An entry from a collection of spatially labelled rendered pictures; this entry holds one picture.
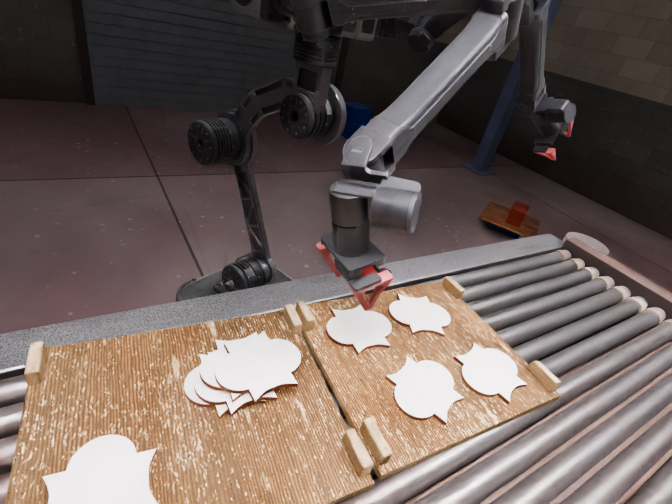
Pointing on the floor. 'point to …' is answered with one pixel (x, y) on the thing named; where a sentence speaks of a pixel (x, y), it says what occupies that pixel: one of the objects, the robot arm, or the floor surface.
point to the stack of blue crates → (357, 113)
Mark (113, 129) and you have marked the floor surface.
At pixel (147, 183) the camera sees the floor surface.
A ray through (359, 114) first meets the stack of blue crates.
